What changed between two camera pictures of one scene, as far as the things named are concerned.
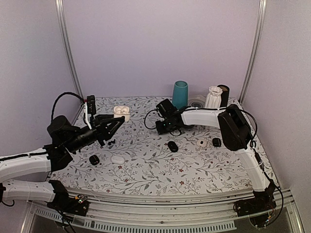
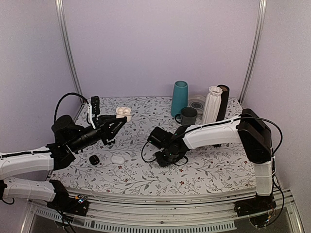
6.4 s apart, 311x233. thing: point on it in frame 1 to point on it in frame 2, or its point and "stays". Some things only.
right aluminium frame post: [263, 5] stays
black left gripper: [99, 120] stays
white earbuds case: [119, 111] stays
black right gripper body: [167, 127] to [168, 158]
